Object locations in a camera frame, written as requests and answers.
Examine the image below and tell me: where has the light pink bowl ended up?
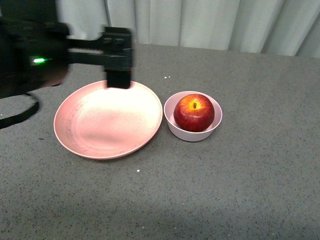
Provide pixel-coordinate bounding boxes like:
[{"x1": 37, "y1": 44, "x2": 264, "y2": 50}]
[{"x1": 164, "y1": 91, "x2": 223, "y2": 142}]

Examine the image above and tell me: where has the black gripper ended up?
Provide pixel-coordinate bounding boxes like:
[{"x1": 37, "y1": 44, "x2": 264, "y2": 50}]
[{"x1": 0, "y1": 18, "x2": 135, "y2": 100}]

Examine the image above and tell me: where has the black cable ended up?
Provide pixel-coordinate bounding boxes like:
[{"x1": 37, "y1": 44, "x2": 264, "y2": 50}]
[{"x1": 0, "y1": 92, "x2": 40, "y2": 130}]

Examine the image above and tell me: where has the red apple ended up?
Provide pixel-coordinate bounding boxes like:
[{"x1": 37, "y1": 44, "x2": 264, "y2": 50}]
[{"x1": 173, "y1": 93, "x2": 215, "y2": 133}]

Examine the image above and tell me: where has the pink round plate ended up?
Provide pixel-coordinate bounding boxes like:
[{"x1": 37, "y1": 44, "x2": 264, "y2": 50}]
[{"x1": 53, "y1": 81, "x2": 163, "y2": 160}]

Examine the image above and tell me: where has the white pleated curtain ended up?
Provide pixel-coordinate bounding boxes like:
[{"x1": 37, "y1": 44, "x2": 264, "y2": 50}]
[{"x1": 56, "y1": 0, "x2": 320, "y2": 58}]

